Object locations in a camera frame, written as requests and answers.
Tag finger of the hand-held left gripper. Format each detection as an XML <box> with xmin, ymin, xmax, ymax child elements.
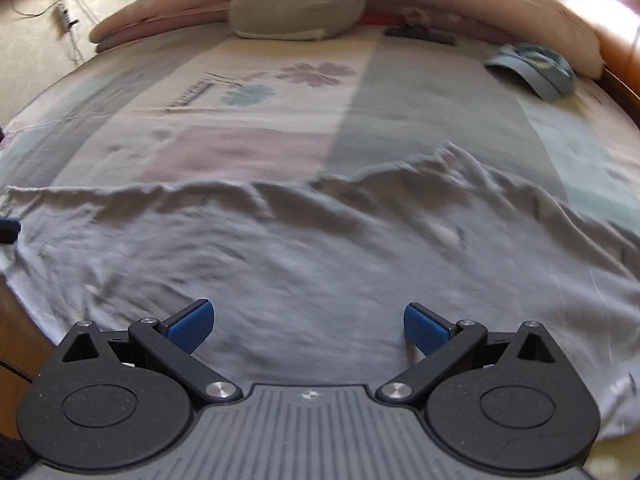
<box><xmin>0</xmin><ymin>217</ymin><xmax>22</xmax><ymax>246</ymax></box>

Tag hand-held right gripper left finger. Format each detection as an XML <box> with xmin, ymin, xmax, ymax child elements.
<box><xmin>50</xmin><ymin>298</ymin><xmax>243</xmax><ymax>408</ymax></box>

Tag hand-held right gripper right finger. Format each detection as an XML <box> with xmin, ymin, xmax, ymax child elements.
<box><xmin>376</xmin><ymin>302</ymin><xmax>566</xmax><ymax>408</ymax></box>

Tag light grey pants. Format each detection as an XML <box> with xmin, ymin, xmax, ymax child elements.
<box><xmin>0</xmin><ymin>140</ymin><xmax>640</xmax><ymax>443</ymax></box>

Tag blue cap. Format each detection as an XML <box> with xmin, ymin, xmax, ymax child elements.
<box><xmin>484</xmin><ymin>42</ymin><xmax>576</xmax><ymax>101</ymax></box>

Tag black hair clip with flower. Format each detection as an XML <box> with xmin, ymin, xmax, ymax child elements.
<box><xmin>384</xmin><ymin>21</ymin><xmax>456</xmax><ymax>45</ymax></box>

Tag grey cat face cushion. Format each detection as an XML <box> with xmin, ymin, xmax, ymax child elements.
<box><xmin>229</xmin><ymin>0</ymin><xmax>368</xmax><ymax>41</ymax></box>

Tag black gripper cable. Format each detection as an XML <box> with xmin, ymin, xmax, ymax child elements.
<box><xmin>0</xmin><ymin>359</ymin><xmax>35</xmax><ymax>385</ymax></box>

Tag wall power strip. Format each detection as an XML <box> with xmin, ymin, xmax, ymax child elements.
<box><xmin>56</xmin><ymin>4</ymin><xmax>80</xmax><ymax>33</ymax></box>

